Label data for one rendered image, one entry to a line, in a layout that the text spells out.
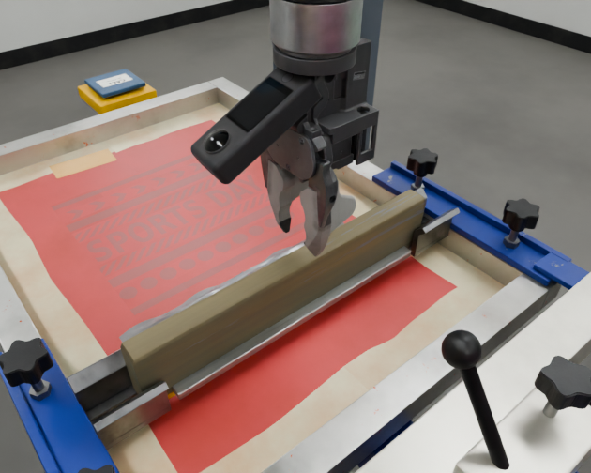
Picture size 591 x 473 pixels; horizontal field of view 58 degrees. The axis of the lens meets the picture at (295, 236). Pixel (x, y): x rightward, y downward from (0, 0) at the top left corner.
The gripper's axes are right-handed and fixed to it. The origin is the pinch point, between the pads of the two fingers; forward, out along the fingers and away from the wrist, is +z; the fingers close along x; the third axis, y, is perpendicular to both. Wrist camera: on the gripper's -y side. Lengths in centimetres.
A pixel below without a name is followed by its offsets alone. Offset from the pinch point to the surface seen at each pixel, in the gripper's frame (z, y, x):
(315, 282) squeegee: 6.8, 1.8, -1.4
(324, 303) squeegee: 9.8, 2.3, -2.6
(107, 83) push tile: 12, 10, 78
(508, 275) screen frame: 11.8, 25.5, -12.5
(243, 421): 13.8, -12.7, -7.1
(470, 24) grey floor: 109, 363, 222
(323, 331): 13.8, 1.7, -3.2
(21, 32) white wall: 89, 59, 368
